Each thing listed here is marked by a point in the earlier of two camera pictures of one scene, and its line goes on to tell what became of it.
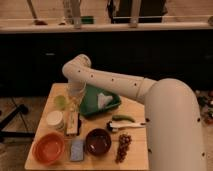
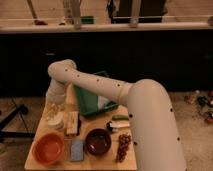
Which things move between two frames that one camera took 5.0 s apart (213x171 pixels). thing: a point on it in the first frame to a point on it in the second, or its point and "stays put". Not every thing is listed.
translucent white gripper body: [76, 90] to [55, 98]
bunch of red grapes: [123, 147] stays put
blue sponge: [77, 150] stays put
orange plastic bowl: [48, 148] stays put
